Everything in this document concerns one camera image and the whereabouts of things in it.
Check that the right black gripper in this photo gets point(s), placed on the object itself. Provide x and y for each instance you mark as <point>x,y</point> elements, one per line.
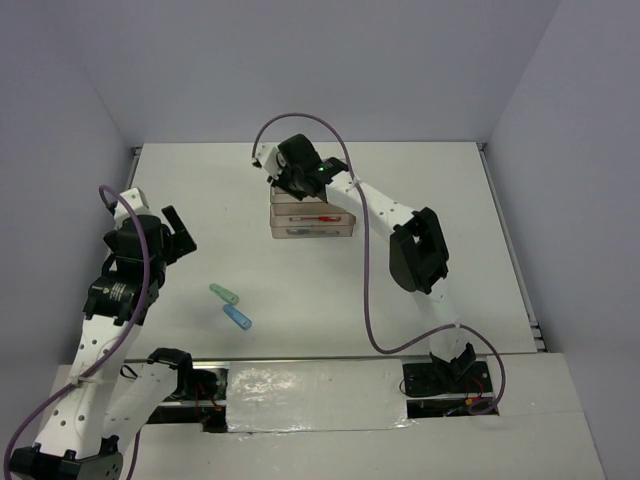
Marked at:
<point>126,249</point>

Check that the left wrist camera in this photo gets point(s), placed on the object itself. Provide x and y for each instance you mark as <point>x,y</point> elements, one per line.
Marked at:
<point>137,201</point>

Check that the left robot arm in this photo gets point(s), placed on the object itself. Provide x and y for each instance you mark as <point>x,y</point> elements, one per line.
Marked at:
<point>83,430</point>

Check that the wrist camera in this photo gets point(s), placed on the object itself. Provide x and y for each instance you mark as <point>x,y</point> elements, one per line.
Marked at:
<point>137,201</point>
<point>266,157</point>

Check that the near clear drawer container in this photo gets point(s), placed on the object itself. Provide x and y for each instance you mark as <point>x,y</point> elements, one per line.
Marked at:
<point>279,214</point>

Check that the red gel pen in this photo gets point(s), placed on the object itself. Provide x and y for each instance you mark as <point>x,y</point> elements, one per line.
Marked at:
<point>318,218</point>

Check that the clear drawer container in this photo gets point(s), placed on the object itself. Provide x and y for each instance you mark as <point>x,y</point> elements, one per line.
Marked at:
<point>279,214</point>
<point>281,197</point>

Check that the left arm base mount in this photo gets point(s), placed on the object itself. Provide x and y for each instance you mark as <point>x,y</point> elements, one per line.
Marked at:
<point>203,406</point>

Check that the middle clear drawer container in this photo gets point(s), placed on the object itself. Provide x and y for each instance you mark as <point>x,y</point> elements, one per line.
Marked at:
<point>281,197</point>

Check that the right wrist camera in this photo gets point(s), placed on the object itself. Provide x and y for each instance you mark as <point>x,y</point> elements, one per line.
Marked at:
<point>266,157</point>

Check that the blue correction tape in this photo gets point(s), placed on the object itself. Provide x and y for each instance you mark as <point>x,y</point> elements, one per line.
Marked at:
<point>237,317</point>

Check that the blue gel pen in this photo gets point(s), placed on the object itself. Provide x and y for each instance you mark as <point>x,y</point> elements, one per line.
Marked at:
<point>312,232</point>

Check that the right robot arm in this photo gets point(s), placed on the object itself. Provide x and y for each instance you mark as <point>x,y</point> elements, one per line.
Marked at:
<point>418,255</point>

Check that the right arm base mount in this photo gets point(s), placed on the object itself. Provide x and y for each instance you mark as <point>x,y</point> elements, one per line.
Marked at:
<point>456,388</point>

